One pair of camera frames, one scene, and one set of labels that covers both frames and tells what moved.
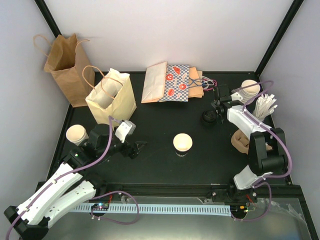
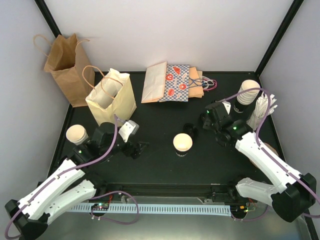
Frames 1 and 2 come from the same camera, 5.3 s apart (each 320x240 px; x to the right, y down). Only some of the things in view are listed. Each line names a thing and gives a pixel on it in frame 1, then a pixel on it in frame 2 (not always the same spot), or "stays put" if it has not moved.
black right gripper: (214, 104) -> (206, 124)
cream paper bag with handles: (113, 97) stays put
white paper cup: (182, 143) stays put
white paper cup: (76, 134) stays put
